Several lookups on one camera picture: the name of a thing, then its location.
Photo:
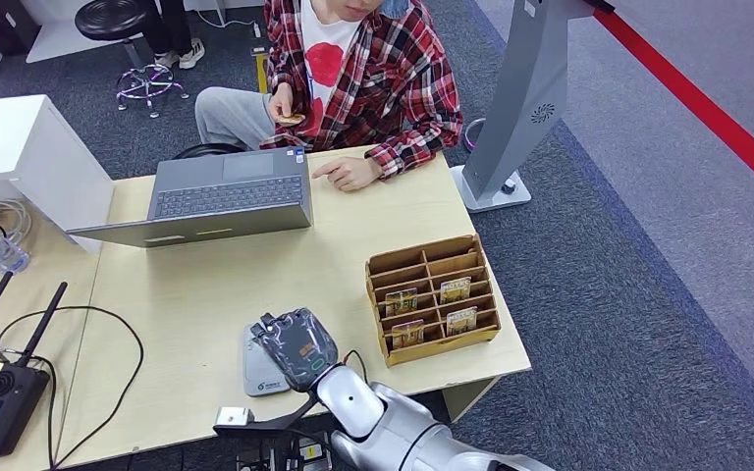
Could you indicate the person's left forearm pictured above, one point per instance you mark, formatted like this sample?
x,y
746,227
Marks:
x,y
416,146

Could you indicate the black round stool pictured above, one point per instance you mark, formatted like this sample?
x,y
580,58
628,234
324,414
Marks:
x,y
111,16

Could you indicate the white desk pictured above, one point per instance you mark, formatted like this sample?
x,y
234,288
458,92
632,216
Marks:
x,y
58,39

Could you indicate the person's left hand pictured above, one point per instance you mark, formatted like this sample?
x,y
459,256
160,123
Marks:
x,y
354,174

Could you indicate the patterned brown card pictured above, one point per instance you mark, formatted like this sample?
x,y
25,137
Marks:
x,y
291,119

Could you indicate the grey card reader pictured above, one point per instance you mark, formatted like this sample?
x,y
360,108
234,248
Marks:
x,y
263,380

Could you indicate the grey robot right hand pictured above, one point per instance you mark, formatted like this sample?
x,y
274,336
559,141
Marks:
x,y
299,351

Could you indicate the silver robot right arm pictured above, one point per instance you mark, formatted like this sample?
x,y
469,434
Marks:
x,y
409,435

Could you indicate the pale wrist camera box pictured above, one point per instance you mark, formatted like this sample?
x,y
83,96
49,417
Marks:
x,y
234,417

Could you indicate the grey kiosk stand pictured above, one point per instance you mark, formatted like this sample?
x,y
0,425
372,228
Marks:
x,y
526,78

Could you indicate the person's right forearm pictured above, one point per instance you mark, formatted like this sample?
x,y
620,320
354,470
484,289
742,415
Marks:
x,y
279,62

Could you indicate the power strip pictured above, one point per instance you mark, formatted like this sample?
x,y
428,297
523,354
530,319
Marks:
x,y
312,452

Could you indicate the black computer tower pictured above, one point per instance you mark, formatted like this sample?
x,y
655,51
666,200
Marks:
x,y
6,23

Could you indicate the black device with antennas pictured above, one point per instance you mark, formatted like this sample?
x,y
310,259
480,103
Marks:
x,y
0,390

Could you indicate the grey laptop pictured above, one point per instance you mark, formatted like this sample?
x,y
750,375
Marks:
x,y
227,195

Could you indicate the white cabinet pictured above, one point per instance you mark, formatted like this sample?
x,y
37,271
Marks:
x,y
19,143

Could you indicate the person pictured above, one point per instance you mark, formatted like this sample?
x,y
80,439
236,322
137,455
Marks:
x,y
377,71
172,26

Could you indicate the person's right hand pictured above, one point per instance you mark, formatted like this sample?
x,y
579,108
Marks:
x,y
283,101

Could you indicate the black seat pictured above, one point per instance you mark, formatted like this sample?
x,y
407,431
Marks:
x,y
208,149

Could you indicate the yellow floor tape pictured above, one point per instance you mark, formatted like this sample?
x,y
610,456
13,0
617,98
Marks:
x,y
261,75

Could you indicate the wooden card organizer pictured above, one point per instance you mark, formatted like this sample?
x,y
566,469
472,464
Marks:
x,y
442,354

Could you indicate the desk leg panel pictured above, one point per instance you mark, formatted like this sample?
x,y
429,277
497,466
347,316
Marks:
x,y
465,400

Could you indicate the black camera bracket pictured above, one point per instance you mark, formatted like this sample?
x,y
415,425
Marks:
x,y
273,426

